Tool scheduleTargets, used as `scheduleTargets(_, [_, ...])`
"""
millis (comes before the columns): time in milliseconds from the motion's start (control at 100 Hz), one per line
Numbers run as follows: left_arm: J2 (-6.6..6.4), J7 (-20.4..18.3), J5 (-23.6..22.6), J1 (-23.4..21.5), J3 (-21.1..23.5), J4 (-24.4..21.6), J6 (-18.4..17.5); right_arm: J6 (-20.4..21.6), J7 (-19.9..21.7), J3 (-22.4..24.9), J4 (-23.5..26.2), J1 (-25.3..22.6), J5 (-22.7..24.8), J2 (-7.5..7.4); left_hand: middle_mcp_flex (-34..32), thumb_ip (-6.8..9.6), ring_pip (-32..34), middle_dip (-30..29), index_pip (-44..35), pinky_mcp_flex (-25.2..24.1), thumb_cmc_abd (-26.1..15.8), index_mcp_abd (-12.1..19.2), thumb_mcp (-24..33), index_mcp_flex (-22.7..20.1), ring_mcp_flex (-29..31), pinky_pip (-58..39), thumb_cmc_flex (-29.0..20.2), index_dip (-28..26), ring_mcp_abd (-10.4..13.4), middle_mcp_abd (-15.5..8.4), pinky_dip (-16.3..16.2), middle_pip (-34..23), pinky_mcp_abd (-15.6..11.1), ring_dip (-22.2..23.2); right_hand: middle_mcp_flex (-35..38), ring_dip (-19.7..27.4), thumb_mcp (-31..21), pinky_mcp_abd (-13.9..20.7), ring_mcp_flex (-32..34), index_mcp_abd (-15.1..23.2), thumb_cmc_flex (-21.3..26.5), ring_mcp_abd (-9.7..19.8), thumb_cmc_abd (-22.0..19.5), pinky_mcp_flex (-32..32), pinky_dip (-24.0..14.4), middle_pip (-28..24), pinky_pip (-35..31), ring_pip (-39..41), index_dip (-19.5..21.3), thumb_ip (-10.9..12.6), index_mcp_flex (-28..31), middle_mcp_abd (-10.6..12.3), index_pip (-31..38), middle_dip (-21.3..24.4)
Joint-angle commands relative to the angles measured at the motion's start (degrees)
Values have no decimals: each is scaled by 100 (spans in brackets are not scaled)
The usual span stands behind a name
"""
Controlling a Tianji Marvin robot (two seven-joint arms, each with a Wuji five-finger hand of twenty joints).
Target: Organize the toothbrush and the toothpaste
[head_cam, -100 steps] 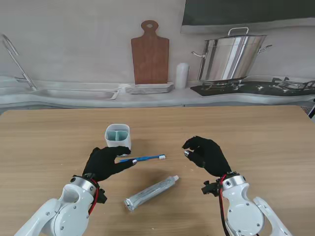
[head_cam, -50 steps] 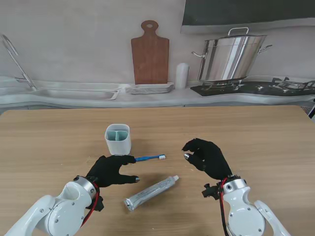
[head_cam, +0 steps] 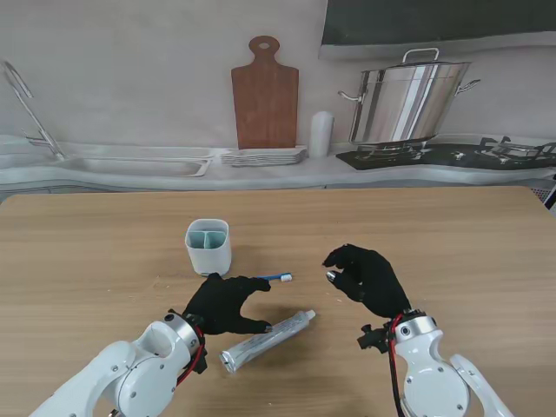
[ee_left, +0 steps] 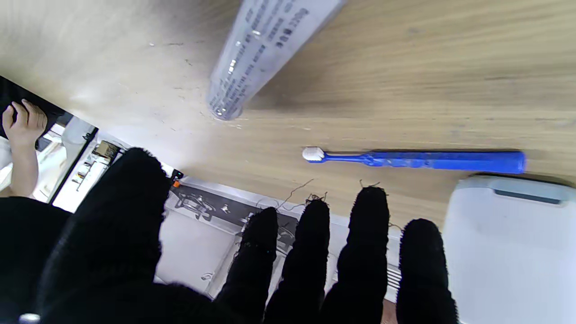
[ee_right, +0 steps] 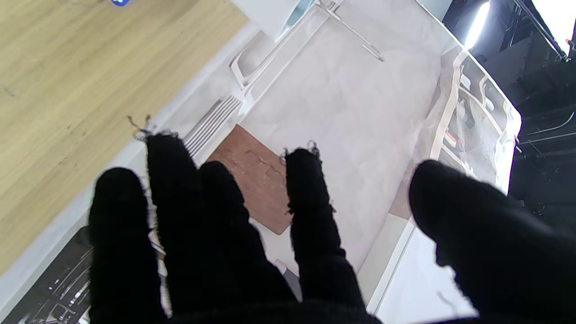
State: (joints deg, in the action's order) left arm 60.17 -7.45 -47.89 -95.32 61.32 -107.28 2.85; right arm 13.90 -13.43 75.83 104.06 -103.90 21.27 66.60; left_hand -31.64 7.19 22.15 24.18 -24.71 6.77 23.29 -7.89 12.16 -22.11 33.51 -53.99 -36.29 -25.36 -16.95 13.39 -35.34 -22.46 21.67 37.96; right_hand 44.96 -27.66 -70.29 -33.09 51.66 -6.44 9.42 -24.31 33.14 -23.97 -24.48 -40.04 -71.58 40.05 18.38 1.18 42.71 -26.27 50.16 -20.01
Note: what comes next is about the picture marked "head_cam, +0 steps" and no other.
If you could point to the white toothbrush holder cup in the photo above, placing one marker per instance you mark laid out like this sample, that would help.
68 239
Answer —
208 260

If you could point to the blue toothbrush white bristles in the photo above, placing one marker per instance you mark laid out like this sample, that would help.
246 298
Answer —
278 276

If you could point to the brown wooden cutting board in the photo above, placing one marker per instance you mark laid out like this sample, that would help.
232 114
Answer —
265 104

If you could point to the chrome kitchen faucet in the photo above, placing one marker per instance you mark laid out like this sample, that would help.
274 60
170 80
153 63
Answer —
32 113

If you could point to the black gas stove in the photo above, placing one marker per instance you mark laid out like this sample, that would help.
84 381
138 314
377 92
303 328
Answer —
438 157

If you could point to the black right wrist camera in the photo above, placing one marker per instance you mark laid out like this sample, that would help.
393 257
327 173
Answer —
375 339

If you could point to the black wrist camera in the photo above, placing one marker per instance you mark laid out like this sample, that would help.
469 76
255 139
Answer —
375 339
200 362

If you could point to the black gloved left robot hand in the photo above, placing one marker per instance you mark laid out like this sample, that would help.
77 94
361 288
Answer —
217 304

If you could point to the stack of white plates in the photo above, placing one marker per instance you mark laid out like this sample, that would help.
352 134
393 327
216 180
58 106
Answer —
262 156

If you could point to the large stainless steel pot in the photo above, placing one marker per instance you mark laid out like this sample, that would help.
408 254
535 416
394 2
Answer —
404 104

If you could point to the stainless steel sink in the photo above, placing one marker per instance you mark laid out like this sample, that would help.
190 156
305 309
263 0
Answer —
139 167

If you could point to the dark range hood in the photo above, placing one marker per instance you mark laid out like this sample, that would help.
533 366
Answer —
434 21

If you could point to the white cylindrical canister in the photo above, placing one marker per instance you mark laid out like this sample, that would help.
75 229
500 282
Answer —
320 134

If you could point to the silver toothpaste tube white cap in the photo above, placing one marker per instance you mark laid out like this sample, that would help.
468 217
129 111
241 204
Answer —
265 341

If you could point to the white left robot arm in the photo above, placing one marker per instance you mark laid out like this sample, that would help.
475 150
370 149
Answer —
130 373

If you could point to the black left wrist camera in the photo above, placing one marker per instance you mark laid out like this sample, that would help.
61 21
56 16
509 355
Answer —
200 362

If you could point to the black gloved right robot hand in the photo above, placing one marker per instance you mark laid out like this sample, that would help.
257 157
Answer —
378 282

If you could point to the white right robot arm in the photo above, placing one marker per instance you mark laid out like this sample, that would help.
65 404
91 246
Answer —
430 378

